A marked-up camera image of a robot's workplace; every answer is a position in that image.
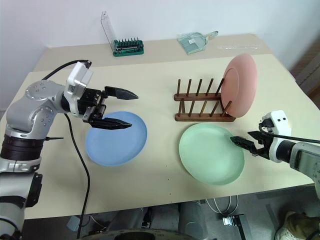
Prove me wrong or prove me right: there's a red plate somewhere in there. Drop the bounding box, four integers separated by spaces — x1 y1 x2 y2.
221 53 258 118

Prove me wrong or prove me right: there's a blue plate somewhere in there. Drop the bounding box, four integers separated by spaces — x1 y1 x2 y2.
85 111 148 167

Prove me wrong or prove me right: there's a green plate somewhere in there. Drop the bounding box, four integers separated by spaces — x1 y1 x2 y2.
178 122 245 186

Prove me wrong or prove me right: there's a metal bracket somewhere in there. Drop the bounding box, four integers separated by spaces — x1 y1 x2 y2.
221 214 245 228

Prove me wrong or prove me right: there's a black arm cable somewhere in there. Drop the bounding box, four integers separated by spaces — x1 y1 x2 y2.
41 59 91 240
258 123 320 145

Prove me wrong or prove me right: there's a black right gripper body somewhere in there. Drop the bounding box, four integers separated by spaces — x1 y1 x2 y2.
251 139 273 160

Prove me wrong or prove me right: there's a wooden dish rack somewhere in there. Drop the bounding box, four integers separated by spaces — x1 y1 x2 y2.
174 77 236 123

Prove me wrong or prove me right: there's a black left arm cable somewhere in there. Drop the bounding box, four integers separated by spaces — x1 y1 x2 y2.
41 59 91 240

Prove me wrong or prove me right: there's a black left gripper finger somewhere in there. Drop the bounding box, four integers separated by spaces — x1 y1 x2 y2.
104 86 140 101
89 117 133 130

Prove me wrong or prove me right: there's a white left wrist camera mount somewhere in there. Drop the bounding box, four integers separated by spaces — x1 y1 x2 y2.
63 61 94 118

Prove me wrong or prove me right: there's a white cable loop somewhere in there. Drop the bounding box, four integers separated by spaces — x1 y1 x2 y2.
205 195 240 215

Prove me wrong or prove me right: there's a beige table mat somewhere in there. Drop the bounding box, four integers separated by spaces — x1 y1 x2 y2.
4 53 316 220

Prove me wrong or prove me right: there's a grey cylindrical leg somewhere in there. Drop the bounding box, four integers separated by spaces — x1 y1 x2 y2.
99 209 146 233
178 201 209 239

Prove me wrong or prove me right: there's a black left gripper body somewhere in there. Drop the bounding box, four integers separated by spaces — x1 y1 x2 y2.
77 88 108 123

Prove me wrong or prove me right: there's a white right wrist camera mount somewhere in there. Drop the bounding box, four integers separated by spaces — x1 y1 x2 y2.
259 110 293 163

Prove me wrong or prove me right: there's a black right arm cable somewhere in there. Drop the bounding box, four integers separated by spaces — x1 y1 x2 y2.
258 123 320 145

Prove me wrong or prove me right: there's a green screwdriver bit set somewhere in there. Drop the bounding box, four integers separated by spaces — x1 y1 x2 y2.
100 11 145 58

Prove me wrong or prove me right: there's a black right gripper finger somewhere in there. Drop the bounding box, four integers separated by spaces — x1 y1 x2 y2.
247 130 266 145
229 136 257 154

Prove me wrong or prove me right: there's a beige shoe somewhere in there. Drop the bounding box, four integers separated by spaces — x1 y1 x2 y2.
274 211 313 240

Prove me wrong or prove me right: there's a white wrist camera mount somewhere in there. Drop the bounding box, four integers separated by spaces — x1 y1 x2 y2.
63 61 94 118
259 110 293 163

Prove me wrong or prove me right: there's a clear plastic dustpan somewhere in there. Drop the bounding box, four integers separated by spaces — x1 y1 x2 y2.
177 30 219 55

